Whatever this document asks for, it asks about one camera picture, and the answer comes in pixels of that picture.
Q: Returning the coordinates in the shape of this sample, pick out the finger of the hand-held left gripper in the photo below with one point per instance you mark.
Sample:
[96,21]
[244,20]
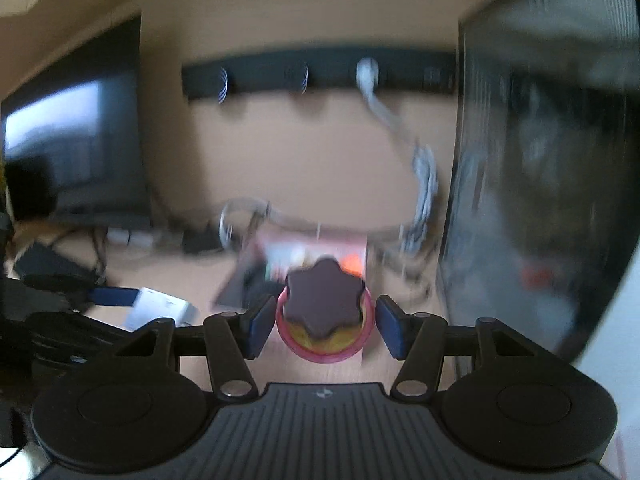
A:
[115,296]

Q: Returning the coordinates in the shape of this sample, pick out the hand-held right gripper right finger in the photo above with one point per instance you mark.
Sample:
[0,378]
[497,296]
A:
[391,327]

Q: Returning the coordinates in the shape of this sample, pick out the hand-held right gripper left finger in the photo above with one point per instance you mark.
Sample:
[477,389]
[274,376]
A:
[260,327]

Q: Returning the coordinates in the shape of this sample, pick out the small white box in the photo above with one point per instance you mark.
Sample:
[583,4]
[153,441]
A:
[165,307]

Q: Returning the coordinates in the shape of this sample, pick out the yellow pink toy jar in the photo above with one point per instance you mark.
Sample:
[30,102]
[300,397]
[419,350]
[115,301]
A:
[320,305]

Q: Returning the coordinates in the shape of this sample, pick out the pink cardboard box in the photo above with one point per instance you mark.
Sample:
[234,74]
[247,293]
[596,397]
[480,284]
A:
[345,247]

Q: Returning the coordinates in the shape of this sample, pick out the wooden desktop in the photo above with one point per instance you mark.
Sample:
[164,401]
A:
[165,270]

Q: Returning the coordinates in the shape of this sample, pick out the white power strip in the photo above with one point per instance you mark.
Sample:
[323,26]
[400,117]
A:
[130,236]

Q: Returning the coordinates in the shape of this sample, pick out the black keyboard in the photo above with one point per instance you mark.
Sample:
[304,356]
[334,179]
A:
[50,260]

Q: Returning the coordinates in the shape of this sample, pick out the black power adapter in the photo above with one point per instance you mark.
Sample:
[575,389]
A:
[200,242]

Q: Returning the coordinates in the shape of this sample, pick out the black computer monitor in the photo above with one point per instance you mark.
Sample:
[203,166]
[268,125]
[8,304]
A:
[75,135]

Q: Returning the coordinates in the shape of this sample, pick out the right curved monitor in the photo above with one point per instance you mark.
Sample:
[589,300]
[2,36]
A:
[550,160]

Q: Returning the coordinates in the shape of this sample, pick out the black wall power strip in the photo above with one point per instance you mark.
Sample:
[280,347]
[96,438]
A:
[260,77]

